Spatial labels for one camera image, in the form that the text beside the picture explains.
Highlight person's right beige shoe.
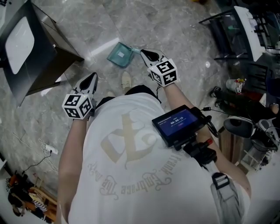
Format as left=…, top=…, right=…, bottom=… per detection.
left=121, top=71, right=133, bottom=94

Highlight person's right forearm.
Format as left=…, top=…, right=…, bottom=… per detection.
left=163, top=84, right=252, bottom=196

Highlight dark wooden side table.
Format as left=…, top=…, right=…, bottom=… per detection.
left=0, top=0, right=85, bottom=107

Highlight black frame glass table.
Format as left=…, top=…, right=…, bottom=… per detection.
left=198, top=5, right=269, bottom=62

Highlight orange wooden chair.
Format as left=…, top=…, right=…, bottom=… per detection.
left=27, top=185, right=58, bottom=222

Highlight black adapter cable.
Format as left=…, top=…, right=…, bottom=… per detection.
left=200, top=106, right=231, bottom=116

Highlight person's left forearm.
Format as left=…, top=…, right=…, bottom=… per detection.
left=56, top=118, right=90, bottom=224

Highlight white bucket with items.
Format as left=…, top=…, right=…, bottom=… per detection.
left=226, top=78, right=247, bottom=94

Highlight white shelled black seat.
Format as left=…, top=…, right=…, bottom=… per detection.
left=223, top=115, right=256, bottom=139

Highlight white rounded panel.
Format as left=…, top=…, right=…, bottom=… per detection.
left=4, top=17, right=35, bottom=75

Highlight person's black shorts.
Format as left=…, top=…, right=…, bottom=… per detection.
left=96, top=84, right=162, bottom=110

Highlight small black monitor screen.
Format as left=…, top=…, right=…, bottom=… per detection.
left=151, top=105, right=201, bottom=147

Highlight brown wooden board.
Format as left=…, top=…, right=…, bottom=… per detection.
left=218, top=126, right=245, bottom=165

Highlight grey shoulder strap with buckle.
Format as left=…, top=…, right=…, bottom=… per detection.
left=207, top=164, right=246, bottom=224

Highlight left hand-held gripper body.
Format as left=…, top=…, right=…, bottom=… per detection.
left=62, top=89, right=97, bottom=120

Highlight person's white printed t-shirt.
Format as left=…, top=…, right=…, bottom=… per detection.
left=67, top=93, right=251, bottom=224

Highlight black monitor cable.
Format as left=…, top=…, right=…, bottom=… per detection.
left=192, top=106, right=220, bottom=138

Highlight black monitor mount clamp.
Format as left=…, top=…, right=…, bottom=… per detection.
left=183, top=139, right=218, bottom=166

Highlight teal plastic dustpan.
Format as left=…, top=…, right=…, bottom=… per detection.
left=106, top=42, right=142, bottom=69

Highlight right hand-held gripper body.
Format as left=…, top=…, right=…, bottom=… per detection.
left=147, top=58, right=178, bottom=87

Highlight white power strip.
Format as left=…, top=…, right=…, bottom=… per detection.
left=45, top=144, right=59, bottom=155

